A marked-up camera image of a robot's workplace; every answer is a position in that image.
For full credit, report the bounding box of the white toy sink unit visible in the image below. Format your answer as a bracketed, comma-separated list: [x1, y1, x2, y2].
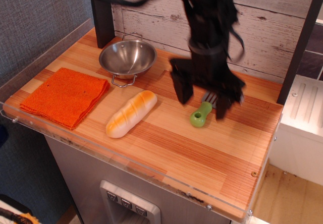
[269, 75, 322, 185]

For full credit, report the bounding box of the green handled grey spatula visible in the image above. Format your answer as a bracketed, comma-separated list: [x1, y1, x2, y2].
[190, 91, 218, 128]

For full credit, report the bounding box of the toy bread loaf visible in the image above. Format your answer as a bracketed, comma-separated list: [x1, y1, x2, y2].
[105, 90, 157, 138]

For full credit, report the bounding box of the silver dispenser panel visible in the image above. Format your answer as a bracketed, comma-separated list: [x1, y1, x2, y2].
[100, 180, 162, 223]

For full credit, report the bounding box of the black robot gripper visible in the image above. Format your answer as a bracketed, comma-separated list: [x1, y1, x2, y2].
[170, 49, 245, 120]

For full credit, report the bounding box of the dark shelf post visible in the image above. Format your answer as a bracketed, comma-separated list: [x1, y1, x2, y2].
[91, 0, 115, 48]
[277, 0, 322, 105]

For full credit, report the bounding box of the orange object bottom left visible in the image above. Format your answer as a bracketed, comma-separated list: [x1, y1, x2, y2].
[17, 213, 40, 224]

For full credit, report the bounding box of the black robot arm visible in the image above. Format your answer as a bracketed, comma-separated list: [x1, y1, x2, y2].
[170, 0, 245, 120]

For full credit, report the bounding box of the dark right shelf post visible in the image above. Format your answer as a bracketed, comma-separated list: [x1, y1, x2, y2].
[277, 0, 322, 105]

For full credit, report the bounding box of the steel pan with handles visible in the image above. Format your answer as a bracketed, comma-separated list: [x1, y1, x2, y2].
[99, 32, 157, 88]

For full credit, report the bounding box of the dark left shelf post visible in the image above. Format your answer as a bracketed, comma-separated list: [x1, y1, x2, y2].
[91, 0, 115, 48]

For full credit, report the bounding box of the clear acrylic edge guard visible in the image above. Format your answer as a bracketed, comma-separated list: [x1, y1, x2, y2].
[1, 29, 283, 222]

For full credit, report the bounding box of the grey toy fridge cabinet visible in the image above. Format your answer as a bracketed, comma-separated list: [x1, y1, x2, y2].
[46, 136, 230, 223]

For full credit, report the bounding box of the orange folded cloth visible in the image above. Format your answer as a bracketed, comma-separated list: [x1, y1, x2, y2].
[20, 68, 111, 130]

